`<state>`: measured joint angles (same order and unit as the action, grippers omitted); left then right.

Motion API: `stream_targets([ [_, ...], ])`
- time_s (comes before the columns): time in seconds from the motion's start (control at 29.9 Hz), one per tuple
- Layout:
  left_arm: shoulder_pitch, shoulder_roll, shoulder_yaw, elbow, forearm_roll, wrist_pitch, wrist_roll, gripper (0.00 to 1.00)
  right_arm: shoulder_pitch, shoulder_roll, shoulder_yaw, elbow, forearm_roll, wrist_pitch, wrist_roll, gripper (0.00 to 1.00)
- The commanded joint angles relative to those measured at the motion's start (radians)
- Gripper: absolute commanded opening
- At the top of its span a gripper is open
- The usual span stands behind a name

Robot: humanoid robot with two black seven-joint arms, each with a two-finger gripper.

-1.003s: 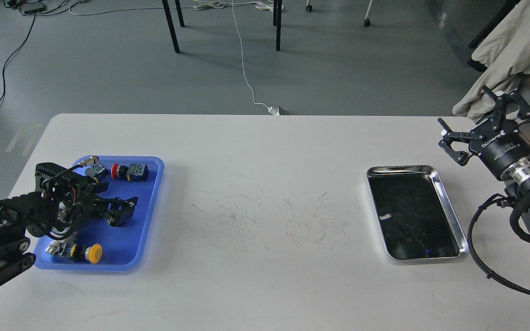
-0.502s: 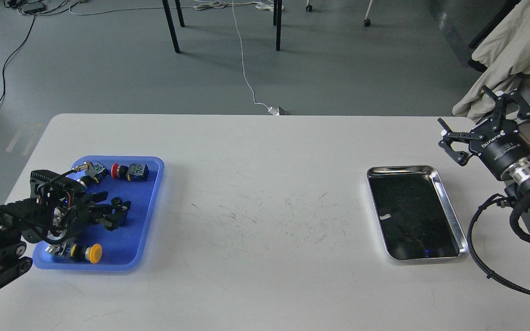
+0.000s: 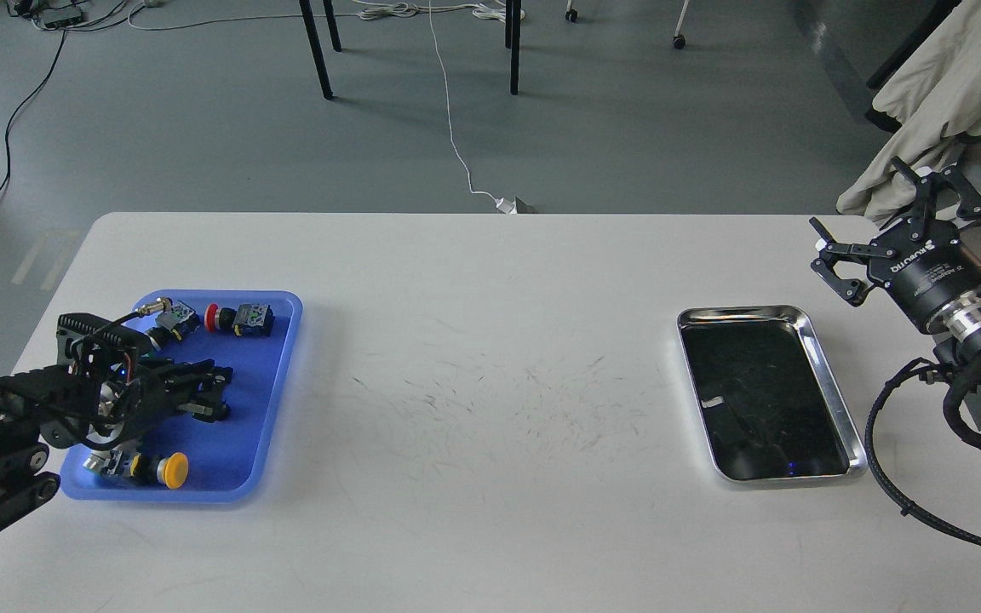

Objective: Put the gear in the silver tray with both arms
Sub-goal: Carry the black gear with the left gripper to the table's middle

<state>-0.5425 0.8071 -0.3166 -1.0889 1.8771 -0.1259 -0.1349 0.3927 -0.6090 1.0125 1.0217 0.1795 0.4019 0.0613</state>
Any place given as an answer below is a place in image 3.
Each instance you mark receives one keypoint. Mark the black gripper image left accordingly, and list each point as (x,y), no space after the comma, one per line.
(137,406)

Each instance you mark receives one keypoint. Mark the black robotiq gripper right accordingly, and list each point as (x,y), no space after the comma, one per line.
(937,272)

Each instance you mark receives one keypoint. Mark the blue plastic tray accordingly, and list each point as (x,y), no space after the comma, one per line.
(225,459)

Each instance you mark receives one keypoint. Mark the silver metal tray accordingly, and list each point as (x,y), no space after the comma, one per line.
(769,404)

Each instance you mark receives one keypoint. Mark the yellow push button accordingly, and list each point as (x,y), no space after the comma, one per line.
(169,471)

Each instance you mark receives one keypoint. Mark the orange white connector block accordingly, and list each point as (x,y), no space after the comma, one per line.
(108,463)

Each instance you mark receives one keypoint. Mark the beige cloth on chair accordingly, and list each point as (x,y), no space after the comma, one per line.
(936,97)

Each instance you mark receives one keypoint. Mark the white power adapter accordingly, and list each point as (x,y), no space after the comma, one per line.
(513,206)

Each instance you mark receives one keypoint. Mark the black table leg left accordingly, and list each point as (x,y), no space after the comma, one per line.
(315,41)

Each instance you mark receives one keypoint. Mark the black table leg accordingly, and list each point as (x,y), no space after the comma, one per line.
(315,41)
(512,13)

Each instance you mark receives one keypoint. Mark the black power strip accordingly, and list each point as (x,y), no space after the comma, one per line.
(59,16)

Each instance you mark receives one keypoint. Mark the black table leg right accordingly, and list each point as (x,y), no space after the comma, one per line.
(512,13)

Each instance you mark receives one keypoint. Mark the green push button switch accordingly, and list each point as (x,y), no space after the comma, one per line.
(175,320)

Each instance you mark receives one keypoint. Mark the red push button switch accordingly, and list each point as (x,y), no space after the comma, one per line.
(248,320)

